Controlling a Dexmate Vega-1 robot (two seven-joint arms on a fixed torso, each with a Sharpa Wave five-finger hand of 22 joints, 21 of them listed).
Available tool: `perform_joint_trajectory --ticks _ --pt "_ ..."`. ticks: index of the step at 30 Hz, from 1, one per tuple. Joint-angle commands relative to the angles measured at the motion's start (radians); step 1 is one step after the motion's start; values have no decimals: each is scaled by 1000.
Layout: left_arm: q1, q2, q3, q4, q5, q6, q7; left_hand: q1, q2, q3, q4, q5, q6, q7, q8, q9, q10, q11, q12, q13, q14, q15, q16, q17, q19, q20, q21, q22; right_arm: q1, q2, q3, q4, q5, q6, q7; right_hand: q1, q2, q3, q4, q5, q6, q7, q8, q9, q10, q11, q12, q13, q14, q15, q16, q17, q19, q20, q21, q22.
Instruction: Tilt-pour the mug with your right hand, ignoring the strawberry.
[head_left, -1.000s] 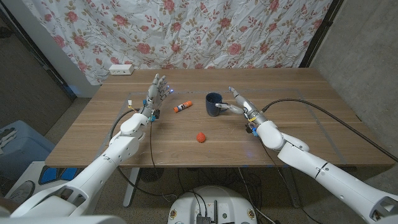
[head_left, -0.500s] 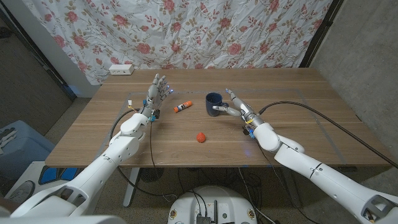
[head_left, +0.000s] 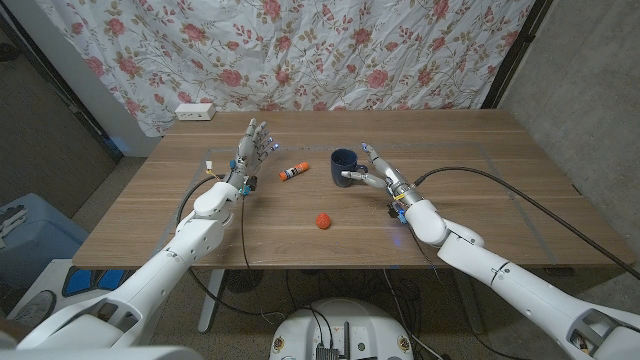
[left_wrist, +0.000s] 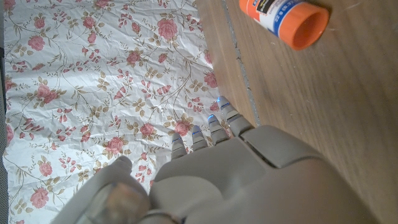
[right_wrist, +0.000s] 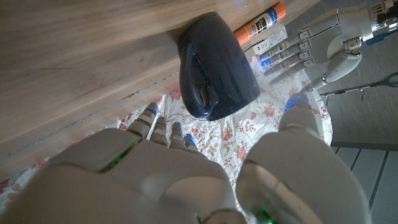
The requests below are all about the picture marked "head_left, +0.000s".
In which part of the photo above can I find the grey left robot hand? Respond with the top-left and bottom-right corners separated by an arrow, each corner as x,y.
223,117 -> 280,197

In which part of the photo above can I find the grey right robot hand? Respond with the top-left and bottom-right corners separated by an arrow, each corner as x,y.
340,143 -> 426,207

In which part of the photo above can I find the dark blue ceramic mug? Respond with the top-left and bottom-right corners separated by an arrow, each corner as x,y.
329,148 -> 369,189

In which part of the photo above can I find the orange glue stick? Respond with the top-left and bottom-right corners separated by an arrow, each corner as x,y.
278,161 -> 310,182

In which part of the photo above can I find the white power strip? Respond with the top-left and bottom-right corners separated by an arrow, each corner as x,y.
174,102 -> 217,122

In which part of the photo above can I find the floral backdrop cloth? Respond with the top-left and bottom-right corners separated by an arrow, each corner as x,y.
34,0 -> 536,138

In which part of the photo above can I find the grey table leg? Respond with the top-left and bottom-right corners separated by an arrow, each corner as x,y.
452,268 -> 485,335

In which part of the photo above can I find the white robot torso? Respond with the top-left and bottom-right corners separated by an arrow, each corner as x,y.
268,298 -> 414,360

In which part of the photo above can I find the white table leg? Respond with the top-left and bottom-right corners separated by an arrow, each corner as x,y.
197,268 -> 226,334

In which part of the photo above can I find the black backdrop stand pole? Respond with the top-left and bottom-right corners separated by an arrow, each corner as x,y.
480,0 -> 554,110

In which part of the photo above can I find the blue storage bin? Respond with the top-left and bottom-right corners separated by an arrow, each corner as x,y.
0,193 -> 90,291

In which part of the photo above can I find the white box with blue print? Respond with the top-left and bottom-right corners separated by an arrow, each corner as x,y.
27,258 -> 136,311

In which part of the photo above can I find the grey sneaker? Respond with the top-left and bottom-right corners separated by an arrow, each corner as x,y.
9,289 -> 58,329

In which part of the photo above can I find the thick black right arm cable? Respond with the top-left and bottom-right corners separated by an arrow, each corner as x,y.
412,166 -> 640,281

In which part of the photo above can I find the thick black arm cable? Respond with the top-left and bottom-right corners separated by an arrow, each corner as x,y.
174,173 -> 289,319
412,166 -> 640,281

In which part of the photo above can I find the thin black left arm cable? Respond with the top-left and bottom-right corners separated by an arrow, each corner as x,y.
239,194 -> 253,274

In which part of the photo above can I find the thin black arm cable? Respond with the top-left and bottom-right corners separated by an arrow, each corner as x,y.
405,224 -> 442,275
239,194 -> 253,274

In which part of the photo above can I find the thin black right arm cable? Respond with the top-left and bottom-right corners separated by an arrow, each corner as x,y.
405,224 -> 442,275

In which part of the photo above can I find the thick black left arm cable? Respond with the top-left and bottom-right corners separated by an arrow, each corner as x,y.
174,173 -> 289,319

